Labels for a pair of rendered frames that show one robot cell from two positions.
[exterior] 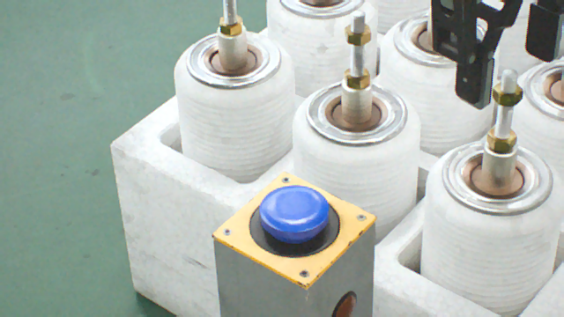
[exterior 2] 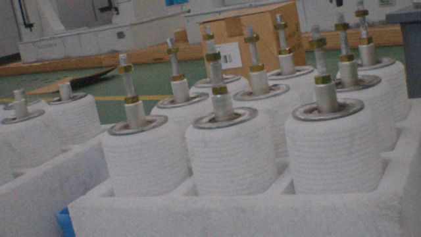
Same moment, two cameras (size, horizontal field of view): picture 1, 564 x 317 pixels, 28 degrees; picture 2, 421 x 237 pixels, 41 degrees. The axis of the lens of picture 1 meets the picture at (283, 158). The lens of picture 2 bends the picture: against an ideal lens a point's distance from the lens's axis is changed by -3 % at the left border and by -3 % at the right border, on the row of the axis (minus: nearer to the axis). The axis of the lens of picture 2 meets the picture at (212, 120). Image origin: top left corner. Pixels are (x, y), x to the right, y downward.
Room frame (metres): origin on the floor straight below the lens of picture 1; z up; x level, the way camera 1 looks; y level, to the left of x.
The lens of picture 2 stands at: (0.96, 0.58, 0.40)
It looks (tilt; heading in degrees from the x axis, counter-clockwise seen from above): 13 degrees down; 259
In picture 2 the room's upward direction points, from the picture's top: 11 degrees counter-clockwise
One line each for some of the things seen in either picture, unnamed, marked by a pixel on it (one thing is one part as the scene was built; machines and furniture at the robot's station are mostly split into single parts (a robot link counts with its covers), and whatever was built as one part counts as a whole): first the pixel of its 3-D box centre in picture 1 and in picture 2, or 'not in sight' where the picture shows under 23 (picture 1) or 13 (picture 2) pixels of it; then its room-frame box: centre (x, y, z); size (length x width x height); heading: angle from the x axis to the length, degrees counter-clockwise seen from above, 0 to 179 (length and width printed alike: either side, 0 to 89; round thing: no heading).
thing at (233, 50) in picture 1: (233, 47); (326, 98); (0.73, 0.04, 0.26); 0.02 x 0.02 x 0.03
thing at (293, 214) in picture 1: (294, 217); not in sight; (0.48, -0.01, 0.32); 0.04 x 0.04 x 0.02
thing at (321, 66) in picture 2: (229, 5); (320, 62); (0.73, 0.04, 0.30); 0.01 x 0.01 x 0.08; 58
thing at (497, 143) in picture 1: (501, 138); (365, 39); (0.58, -0.15, 0.29); 0.02 x 0.02 x 0.01; 17
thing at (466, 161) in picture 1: (497, 178); (369, 64); (0.58, -0.15, 0.25); 0.08 x 0.08 x 0.01
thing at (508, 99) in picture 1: (508, 93); (361, 12); (0.58, -0.15, 0.32); 0.02 x 0.02 x 0.01; 17
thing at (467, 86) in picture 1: (462, 70); not in sight; (0.55, -0.11, 0.37); 0.03 x 0.01 x 0.05; 132
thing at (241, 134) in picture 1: (240, 148); (339, 191); (0.73, 0.04, 0.16); 0.10 x 0.10 x 0.18
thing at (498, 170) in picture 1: (499, 164); (368, 55); (0.58, -0.15, 0.26); 0.02 x 0.02 x 0.03
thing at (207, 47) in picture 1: (233, 60); (327, 110); (0.73, 0.04, 0.25); 0.08 x 0.08 x 0.01
